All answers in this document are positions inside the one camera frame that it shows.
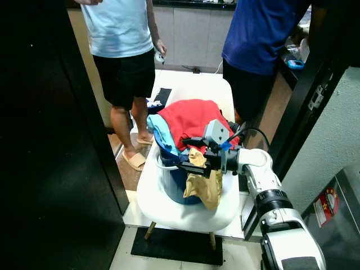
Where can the person in pale blue shirt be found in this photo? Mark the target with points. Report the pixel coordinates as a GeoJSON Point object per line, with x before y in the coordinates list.
{"type": "Point", "coordinates": [118, 28]}

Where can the small black floor mat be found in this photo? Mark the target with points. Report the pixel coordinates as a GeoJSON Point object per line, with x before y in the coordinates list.
{"type": "Point", "coordinates": [162, 97]}

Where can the silver door latch plate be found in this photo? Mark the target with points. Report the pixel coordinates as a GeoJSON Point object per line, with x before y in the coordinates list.
{"type": "Point", "coordinates": [317, 97]}

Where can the grey kitchen cabinet counter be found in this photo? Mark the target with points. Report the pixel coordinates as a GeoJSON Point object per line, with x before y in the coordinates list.
{"type": "Point", "coordinates": [194, 36]}

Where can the black door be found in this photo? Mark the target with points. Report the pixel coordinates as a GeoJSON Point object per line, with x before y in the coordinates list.
{"type": "Point", "coordinates": [50, 140]}

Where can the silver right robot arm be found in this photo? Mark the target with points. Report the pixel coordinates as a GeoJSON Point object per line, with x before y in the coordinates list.
{"type": "Point", "coordinates": [275, 194]}

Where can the white plastic chair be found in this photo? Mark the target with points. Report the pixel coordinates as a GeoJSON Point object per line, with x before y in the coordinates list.
{"type": "Point", "coordinates": [185, 216]}

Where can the light teal cloth garment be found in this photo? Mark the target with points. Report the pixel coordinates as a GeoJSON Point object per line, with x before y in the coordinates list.
{"type": "Point", "coordinates": [160, 132]}

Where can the blue plastic bucket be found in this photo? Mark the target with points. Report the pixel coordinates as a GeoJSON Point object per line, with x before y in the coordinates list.
{"type": "Point", "coordinates": [174, 183]}

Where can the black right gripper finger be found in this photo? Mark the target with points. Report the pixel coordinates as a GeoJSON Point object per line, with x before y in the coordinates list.
{"type": "Point", "coordinates": [191, 169]}
{"type": "Point", "coordinates": [194, 142]}

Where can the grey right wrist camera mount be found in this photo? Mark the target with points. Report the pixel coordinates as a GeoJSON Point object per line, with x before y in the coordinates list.
{"type": "Point", "coordinates": [216, 132]}

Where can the large black floor mat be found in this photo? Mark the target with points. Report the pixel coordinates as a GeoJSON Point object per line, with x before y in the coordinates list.
{"type": "Point", "coordinates": [174, 247]}

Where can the white hand controller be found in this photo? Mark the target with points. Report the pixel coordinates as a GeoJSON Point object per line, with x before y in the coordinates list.
{"type": "Point", "coordinates": [161, 57]}

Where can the blue object on counter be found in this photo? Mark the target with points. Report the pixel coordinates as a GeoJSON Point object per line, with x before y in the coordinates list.
{"type": "Point", "coordinates": [295, 64]}

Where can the tan cloth garment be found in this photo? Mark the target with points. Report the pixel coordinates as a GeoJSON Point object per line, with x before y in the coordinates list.
{"type": "Point", "coordinates": [205, 188]}

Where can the brown wooden cabinet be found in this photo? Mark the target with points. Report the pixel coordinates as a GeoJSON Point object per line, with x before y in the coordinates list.
{"type": "Point", "coordinates": [273, 104]}

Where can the black door frame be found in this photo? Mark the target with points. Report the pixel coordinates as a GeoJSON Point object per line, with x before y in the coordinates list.
{"type": "Point", "coordinates": [304, 118]}

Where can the red cloth garment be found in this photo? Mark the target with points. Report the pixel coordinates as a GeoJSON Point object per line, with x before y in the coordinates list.
{"type": "Point", "coordinates": [188, 121]}

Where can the person in dark blue shirt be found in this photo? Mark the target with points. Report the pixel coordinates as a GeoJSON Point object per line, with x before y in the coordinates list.
{"type": "Point", "coordinates": [259, 34]}

